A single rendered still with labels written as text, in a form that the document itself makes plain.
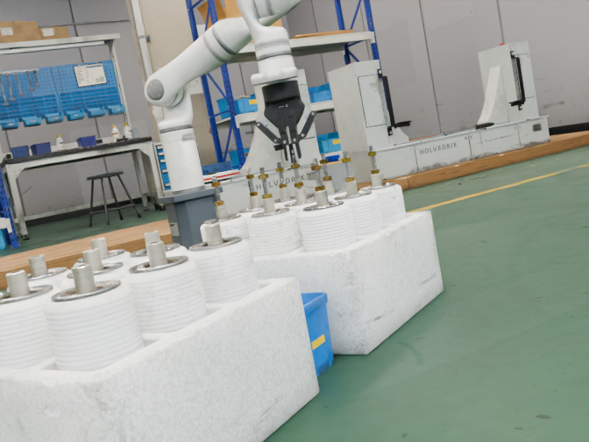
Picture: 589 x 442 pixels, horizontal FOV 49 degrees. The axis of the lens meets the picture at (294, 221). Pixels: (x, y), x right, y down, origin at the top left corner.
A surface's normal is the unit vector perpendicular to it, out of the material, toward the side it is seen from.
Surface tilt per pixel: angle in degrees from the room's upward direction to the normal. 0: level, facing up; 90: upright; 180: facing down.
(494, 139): 90
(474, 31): 90
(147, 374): 90
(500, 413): 0
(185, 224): 89
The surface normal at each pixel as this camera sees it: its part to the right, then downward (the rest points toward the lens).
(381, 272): 0.83, -0.10
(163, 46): 0.47, 0.00
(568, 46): -0.86, 0.22
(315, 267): -0.52, 0.19
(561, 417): -0.18, -0.98
